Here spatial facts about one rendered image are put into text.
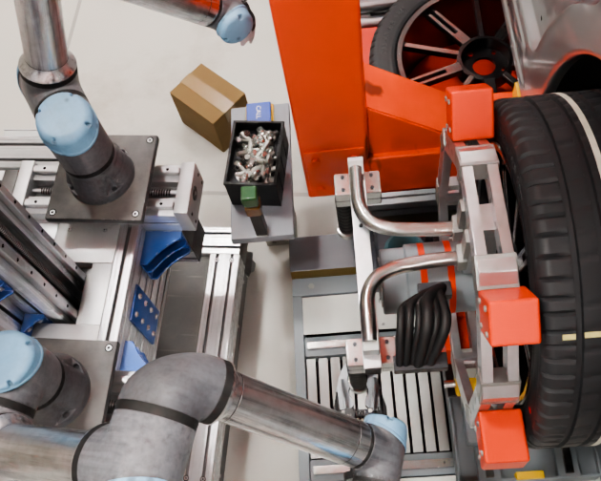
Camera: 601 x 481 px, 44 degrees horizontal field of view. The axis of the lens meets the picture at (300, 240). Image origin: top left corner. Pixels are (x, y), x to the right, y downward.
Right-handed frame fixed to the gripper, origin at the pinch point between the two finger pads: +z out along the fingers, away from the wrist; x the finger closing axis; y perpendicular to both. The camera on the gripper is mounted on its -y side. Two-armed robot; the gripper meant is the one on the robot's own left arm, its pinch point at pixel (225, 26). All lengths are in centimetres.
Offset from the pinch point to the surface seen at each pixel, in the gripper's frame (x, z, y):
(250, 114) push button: 15.2, 28.0, 4.6
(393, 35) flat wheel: 41, 16, -33
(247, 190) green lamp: 23.8, 2.9, 34.7
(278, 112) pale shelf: 21.9, 28.4, -0.4
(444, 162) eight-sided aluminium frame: 55, -37, 24
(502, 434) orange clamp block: 80, -49, 71
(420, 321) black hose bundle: 57, -55, 62
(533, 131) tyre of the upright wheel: 59, -67, 28
